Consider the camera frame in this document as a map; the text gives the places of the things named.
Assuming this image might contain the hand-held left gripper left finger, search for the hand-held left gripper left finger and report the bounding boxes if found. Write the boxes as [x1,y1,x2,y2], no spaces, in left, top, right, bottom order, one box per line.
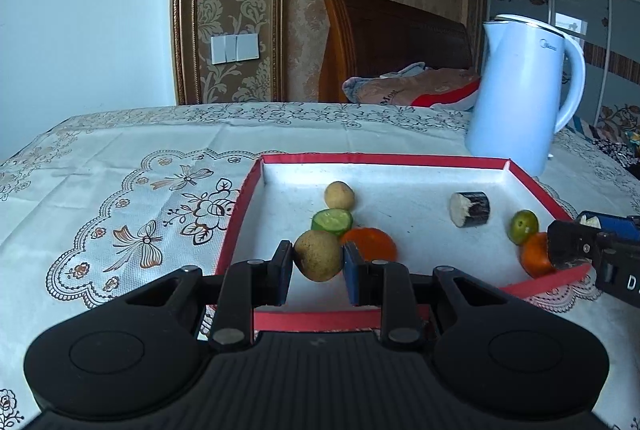
[125,240,296,353]

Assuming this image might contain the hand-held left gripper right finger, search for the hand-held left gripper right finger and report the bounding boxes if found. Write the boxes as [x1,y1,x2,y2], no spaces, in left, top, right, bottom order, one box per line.
[342,241,506,353]

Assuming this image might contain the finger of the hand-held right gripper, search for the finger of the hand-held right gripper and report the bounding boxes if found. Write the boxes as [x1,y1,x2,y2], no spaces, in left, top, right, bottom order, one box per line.
[575,210,640,233]
[546,219,603,271]

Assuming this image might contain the brown oval fruit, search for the brown oval fruit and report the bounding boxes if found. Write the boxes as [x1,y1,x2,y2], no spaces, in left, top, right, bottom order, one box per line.
[324,181,356,213]
[293,230,345,283]

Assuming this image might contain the small orange mandarin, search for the small orange mandarin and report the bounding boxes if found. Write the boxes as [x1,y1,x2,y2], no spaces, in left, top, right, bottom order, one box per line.
[340,227,398,263]

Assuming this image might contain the large orange mandarin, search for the large orange mandarin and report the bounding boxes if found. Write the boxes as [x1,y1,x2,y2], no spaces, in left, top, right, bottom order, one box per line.
[519,232,557,279]

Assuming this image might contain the red shallow cardboard box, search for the red shallow cardboard box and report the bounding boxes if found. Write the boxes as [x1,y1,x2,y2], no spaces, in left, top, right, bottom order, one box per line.
[214,153,593,336]

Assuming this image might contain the green round fruit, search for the green round fruit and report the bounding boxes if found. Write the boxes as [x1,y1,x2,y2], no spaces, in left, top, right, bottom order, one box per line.
[507,210,540,245]

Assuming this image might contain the green cucumber piece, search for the green cucumber piece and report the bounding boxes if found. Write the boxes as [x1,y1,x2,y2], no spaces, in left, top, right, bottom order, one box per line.
[311,208,354,235]

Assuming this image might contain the colourful patterned bedding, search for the colourful patterned bedding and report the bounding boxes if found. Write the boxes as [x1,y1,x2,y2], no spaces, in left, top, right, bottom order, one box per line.
[567,115,640,173]

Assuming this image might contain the white electric kettle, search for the white electric kettle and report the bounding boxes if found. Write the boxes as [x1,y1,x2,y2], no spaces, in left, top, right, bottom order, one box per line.
[464,14,587,178]

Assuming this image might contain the pink folded blanket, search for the pink folded blanket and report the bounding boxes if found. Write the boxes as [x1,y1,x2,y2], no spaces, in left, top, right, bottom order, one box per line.
[342,62,482,111]

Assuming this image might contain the wooden bed headboard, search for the wooden bed headboard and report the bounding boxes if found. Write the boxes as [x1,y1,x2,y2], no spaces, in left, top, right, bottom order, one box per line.
[319,0,475,104]

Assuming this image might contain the white wall switch panel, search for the white wall switch panel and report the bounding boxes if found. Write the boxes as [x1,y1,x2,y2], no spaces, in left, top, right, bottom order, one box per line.
[210,33,261,65]

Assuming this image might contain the gold wall frame moulding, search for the gold wall frame moulding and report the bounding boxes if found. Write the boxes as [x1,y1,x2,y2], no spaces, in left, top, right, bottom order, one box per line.
[172,0,288,105]

